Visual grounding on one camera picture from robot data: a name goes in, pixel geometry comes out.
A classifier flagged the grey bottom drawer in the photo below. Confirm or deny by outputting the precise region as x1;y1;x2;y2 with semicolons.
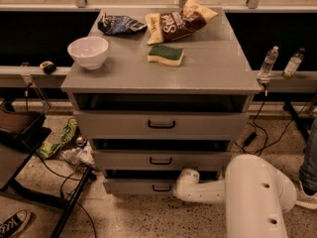
102;170;221;196

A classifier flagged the grey drawer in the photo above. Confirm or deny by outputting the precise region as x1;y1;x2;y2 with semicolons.
74;111;249;141
102;170;221;196
92;150;231;171

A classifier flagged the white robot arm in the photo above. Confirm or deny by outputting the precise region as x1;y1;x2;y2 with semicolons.
173;155;297;238

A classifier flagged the grey drawer cabinet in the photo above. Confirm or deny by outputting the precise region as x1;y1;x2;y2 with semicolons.
62;10;260;179

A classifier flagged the grey top drawer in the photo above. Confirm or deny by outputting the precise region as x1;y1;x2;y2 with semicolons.
74;111;249;141

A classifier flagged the grey middle drawer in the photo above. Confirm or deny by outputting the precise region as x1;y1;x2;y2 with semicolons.
92;150;231;171

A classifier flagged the green yellow sponge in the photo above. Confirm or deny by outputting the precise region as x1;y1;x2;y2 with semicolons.
148;44;184;66

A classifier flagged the brown yellow chip bag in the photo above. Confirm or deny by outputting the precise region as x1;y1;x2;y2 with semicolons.
146;0;218;45

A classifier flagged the crumpled clear plastic wrapper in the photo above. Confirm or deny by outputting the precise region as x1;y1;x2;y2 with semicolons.
60;146;95;169

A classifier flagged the white bowl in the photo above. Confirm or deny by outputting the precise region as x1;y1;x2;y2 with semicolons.
67;37;109;69

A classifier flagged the blue crumpled chip bag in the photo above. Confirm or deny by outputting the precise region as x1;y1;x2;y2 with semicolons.
97;14;147;36

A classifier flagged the green snack bag on floor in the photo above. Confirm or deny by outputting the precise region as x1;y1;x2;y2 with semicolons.
36;118;77;160

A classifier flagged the black yellow tape measure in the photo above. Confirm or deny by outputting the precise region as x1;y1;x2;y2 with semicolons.
40;60;56;74

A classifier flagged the clear water bottle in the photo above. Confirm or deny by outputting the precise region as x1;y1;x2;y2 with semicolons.
258;46;278;78

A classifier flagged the dark side table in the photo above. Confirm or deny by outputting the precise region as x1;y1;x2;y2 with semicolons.
0;101;92;238

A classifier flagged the clear bottle green label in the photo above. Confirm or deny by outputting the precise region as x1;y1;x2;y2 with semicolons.
282;48;306;79

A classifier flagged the blue jeans leg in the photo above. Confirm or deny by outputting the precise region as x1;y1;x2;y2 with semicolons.
299;118;317;196

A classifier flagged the grey sneaker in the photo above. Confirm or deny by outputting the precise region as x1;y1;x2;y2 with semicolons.
295;182;317;210

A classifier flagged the black white canvas shoe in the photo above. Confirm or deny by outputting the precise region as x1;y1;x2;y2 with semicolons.
0;209;31;238

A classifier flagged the black power cable adapter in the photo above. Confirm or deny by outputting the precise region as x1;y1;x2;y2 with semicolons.
235;90;316;156

